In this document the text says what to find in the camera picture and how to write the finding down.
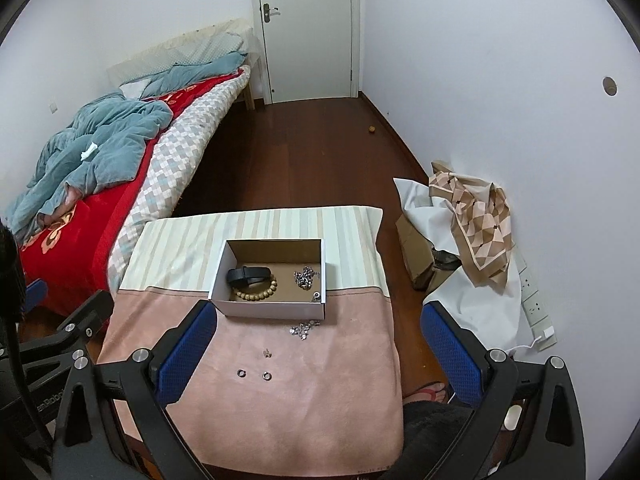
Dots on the white cardboard box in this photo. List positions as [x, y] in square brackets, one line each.
[297, 290]

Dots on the white door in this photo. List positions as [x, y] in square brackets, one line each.
[310, 48]

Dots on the teal blanket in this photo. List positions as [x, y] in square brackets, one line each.
[104, 144]

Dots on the checkered quilt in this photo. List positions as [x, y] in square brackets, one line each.
[198, 110]

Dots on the white charger with cable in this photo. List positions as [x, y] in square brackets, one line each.
[546, 334]

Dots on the round wall hole cover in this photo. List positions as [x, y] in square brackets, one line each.
[609, 86]

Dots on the white plastic bag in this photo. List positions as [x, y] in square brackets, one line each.
[493, 315]

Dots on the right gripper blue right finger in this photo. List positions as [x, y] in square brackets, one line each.
[524, 422]

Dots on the black smart watch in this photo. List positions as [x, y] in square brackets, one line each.
[246, 276]

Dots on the pink slipper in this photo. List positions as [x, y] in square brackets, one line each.
[432, 392]

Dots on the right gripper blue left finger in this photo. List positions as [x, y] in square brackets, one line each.
[90, 442]

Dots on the brown cardboard box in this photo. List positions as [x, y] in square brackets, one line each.
[427, 267]

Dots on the beige patterned scarf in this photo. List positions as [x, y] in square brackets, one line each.
[481, 224]

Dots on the black fuzzy garment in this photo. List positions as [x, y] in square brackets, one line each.
[429, 429]

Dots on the red bed cover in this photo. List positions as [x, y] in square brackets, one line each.
[70, 253]

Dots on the white power strip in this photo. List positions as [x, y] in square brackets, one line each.
[533, 302]

